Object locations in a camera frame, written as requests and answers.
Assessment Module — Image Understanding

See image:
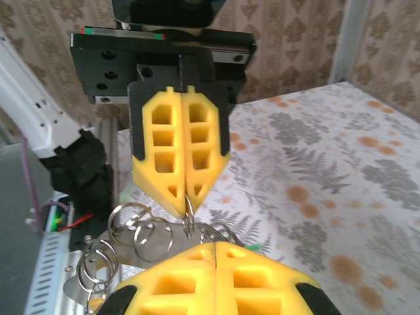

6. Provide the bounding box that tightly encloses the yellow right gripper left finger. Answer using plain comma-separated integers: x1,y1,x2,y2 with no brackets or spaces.
98,241,217,315

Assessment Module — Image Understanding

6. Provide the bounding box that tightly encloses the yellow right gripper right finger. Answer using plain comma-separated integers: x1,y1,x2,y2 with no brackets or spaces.
215,241,344,315

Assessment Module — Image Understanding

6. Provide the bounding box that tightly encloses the small steel split ring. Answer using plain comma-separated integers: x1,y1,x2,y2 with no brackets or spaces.
181,194,197,240

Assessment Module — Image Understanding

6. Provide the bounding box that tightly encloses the steel keyring disc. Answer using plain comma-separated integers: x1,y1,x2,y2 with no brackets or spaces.
62,222,245,315

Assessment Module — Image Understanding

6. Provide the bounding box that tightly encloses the aluminium side rail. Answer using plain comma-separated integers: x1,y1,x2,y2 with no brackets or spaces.
94,116,121,211

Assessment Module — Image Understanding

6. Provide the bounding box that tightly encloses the steel split key ring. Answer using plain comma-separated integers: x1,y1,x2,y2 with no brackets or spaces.
108,201,155,247
77,239,119,285
133,217,175,263

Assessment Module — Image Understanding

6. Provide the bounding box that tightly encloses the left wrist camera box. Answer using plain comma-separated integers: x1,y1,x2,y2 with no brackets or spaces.
111,0,227,32

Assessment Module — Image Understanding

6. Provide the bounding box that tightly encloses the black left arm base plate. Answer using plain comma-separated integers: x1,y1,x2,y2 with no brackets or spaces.
70,209,114,253

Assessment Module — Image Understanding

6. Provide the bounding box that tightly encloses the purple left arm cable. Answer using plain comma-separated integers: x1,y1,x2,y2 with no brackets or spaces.
20,136,72,232

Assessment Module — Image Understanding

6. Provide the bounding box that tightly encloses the slotted grey cable duct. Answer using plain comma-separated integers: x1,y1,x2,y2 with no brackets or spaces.
22,229,73,315

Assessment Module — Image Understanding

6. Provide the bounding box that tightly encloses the aluminium corner post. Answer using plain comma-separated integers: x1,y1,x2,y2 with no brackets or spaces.
329,0,373,85

